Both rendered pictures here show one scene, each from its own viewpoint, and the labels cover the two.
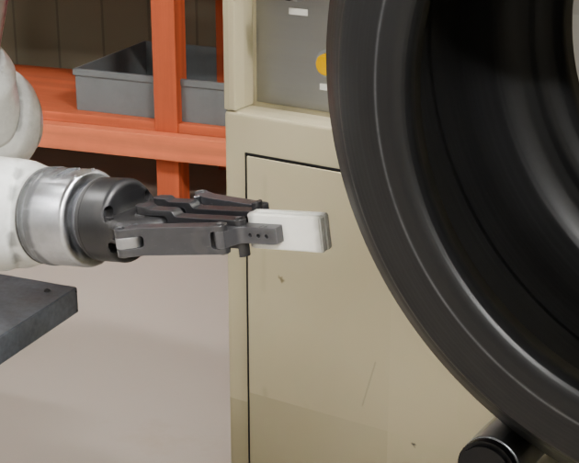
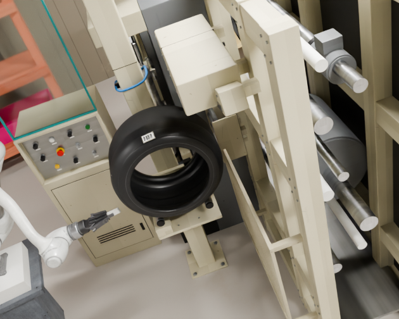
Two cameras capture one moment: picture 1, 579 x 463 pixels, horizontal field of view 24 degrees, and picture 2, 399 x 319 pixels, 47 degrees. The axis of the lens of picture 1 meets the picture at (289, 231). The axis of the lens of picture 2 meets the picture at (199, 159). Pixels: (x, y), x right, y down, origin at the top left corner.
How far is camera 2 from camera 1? 1.62 m
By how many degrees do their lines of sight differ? 33
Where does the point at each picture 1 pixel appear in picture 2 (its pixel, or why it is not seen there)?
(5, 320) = (33, 250)
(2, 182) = (64, 234)
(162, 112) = not seen: outside the picture
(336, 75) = (121, 197)
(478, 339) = (154, 212)
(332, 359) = (88, 211)
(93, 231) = (84, 231)
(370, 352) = (95, 206)
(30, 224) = (73, 236)
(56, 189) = (74, 229)
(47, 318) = not seen: hidden behind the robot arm
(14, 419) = not seen: hidden behind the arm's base
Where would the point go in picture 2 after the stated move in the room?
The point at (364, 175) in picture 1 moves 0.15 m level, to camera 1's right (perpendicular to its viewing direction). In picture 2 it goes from (132, 205) to (153, 187)
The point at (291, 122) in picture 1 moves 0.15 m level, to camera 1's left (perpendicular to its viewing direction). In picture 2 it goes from (57, 180) to (38, 193)
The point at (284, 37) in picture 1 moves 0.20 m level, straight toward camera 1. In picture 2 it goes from (44, 166) to (59, 176)
